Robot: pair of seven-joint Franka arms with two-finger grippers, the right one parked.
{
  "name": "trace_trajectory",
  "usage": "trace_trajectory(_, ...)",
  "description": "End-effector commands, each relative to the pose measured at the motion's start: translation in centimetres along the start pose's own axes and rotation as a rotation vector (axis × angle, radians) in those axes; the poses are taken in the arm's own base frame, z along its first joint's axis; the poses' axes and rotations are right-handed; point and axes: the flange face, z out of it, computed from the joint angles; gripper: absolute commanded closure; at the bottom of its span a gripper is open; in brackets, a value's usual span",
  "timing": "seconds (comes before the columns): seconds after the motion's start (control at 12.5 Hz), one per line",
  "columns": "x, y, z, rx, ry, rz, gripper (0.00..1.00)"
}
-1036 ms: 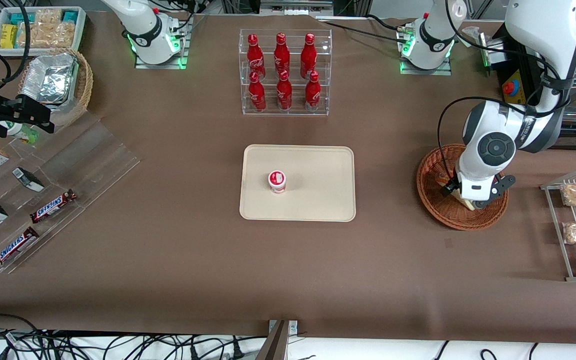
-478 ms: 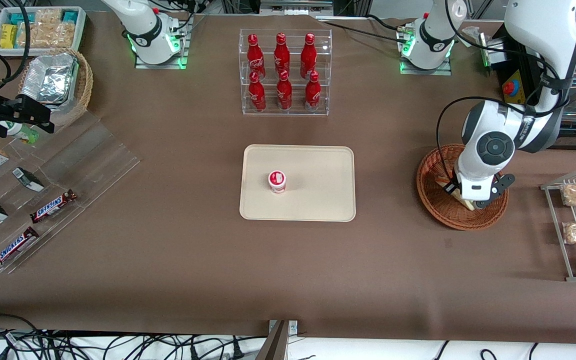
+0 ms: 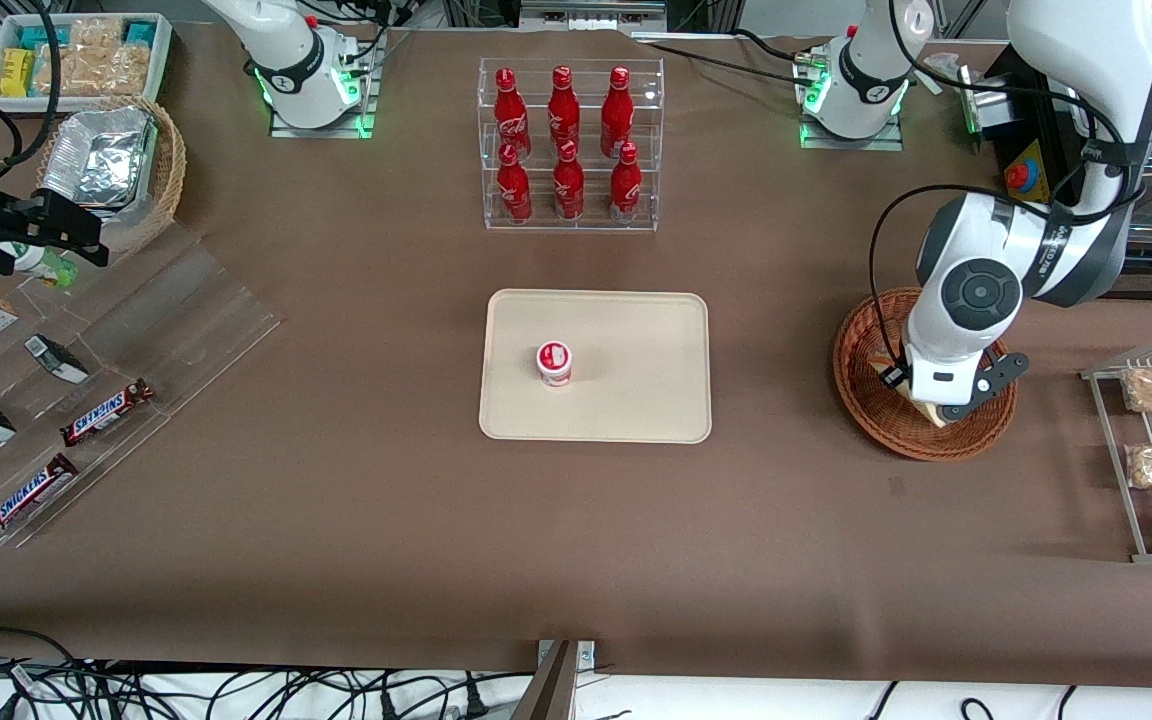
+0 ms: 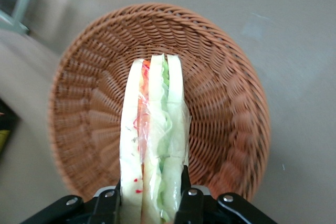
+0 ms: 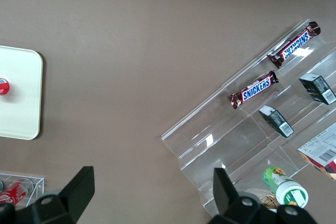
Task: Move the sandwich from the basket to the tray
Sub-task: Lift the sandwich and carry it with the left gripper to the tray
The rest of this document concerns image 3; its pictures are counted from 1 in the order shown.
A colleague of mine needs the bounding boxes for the triangle sandwich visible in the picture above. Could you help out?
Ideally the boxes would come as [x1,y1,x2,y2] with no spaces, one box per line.
[868,340,950,430]

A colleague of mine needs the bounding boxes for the brown wicker basket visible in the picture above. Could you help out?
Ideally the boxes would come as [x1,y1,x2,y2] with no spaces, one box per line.
[832,287,1019,463]

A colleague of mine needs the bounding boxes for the tan wicker basket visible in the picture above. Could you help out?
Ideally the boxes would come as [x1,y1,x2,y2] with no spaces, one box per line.
[34,94,188,257]

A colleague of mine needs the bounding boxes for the cream plastic tray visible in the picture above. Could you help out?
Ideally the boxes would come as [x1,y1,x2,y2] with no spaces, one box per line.
[478,288,714,445]

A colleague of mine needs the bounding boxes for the green white plastic bottle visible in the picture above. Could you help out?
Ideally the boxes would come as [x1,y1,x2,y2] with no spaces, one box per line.
[0,241,80,290]

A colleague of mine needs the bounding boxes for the yellow snack packet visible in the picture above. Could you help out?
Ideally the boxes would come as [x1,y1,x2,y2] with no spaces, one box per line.
[0,47,36,99]

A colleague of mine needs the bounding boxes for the clear acrylic stepped stand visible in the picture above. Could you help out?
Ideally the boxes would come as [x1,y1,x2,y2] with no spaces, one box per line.
[0,218,283,550]

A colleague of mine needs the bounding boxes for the clear cracker snack bags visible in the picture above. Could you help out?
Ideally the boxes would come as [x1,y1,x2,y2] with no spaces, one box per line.
[34,17,153,98]

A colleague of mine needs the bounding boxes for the Snickers chocolate bar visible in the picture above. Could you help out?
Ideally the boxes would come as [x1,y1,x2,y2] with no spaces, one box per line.
[59,377,156,449]
[0,452,81,542]

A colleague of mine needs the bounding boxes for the white plastic bin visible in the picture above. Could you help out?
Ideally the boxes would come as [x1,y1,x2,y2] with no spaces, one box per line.
[0,12,175,114]

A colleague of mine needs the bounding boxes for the silver box with green light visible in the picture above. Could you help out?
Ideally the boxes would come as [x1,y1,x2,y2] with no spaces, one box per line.
[954,72,1015,153]

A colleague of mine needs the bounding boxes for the red cola bottle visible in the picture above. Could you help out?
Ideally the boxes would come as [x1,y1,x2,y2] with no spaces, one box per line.
[547,65,583,151]
[495,142,535,226]
[551,140,586,222]
[493,67,533,162]
[600,66,635,159]
[608,142,644,224]

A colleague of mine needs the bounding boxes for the red white yogurt cup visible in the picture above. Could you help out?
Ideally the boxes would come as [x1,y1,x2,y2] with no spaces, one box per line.
[535,340,575,389]

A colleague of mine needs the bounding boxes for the clear acrylic bottle rack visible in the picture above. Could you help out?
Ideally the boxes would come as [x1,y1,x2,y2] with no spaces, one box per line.
[477,56,666,234]

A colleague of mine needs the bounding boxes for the black hanging arm cable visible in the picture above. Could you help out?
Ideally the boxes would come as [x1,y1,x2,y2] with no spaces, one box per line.
[0,0,64,183]

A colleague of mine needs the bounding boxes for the silver metal wire rack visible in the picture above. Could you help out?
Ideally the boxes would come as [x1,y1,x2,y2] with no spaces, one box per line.
[1080,334,1152,564]

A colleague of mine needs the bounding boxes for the black tabletop cable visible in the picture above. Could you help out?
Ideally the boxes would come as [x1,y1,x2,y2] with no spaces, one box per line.
[630,27,829,87]

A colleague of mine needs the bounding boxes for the metal table clamp bracket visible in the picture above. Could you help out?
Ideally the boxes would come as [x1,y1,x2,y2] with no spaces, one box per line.
[514,639,598,720]

